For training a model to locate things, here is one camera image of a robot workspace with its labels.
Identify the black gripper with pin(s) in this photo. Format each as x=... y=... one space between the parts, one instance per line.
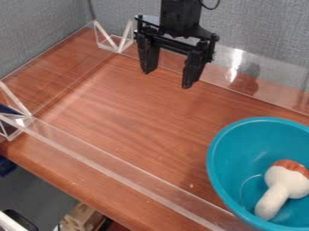
x=177 y=33

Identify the white toy mushroom red cap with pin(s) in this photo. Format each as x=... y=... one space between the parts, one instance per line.
x=288 y=183

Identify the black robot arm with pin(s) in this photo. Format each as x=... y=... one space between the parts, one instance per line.
x=185 y=7

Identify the blue plastic bowl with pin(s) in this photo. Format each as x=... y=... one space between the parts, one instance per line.
x=241 y=153

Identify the back clear acrylic barrier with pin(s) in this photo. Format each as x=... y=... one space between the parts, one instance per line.
x=270 y=80

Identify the clear acrylic barrier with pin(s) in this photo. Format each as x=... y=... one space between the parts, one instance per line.
x=139 y=200
x=44 y=79
x=270 y=80

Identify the left clear acrylic barrier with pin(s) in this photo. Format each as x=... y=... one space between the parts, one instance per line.
x=44 y=79

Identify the front clear acrylic barrier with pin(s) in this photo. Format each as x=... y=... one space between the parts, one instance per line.
x=139 y=200

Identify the blue object under table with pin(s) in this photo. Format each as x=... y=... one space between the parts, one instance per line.
x=7 y=165

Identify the wooden block below table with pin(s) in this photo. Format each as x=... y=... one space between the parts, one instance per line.
x=82 y=218

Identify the black white device below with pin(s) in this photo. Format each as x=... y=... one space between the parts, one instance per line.
x=13 y=222

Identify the clear acrylic corner bracket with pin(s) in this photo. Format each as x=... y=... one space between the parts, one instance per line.
x=111 y=42

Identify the clear acrylic front bracket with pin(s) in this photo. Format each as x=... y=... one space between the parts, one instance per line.
x=15 y=115

